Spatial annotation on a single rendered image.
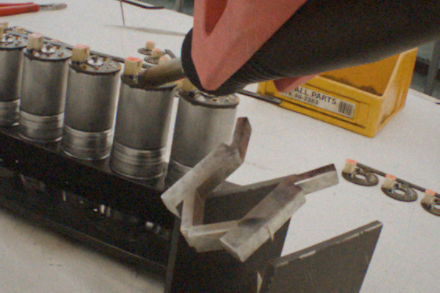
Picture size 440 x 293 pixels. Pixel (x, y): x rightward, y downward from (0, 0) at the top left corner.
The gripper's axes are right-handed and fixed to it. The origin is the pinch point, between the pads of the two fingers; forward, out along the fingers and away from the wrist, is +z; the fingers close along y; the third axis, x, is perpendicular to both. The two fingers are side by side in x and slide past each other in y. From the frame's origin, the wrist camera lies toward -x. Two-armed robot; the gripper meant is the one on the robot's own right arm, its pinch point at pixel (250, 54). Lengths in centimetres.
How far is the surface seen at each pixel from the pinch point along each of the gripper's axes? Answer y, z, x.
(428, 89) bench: -223, 150, -154
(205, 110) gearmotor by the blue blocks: -2.1, 6.5, -3.8
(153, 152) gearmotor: -0.9, 9.7, -4.2
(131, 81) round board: 0.3, 7.4, -6.2
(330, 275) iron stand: -1.0, 1.8, 6.3
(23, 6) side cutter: 0, 32, -43
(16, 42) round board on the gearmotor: 4.8, 10.0, -11.4
